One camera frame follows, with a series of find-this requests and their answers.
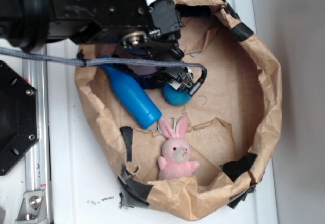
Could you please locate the blue plastic bottle toy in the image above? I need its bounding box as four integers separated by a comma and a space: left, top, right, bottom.
101, 64, 162, 129

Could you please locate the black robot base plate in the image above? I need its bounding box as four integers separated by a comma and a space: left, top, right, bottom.
1, 61, 38, 176

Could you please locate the pink plush bunny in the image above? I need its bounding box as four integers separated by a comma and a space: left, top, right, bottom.
158, 116, 200, 180

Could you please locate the dark blue rope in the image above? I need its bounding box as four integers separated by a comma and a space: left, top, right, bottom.
113, 4, 212, 91

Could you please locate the teal rubber ball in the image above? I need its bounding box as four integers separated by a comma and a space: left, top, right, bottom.
162, 84, 192, 106

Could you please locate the aluminium extrusion rail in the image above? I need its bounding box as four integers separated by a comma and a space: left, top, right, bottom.
22, 45, 53, 224

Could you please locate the brown paper bag bin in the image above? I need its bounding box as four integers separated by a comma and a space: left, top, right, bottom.
75, 0, 282, 221

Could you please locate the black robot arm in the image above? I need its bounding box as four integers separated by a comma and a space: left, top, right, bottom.
1, 0, 184, 60

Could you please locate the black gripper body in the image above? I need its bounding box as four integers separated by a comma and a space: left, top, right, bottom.
47, 0, 184, 59

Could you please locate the metal corner bracket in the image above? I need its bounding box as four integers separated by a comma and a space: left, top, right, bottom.
15, 190, 50, 224

